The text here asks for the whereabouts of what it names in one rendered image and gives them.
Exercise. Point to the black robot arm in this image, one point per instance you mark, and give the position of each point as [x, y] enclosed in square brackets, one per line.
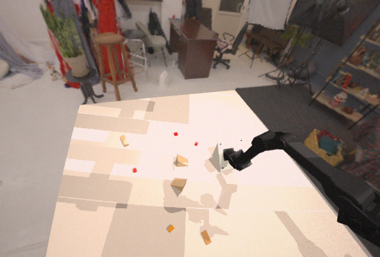
[351, 194]

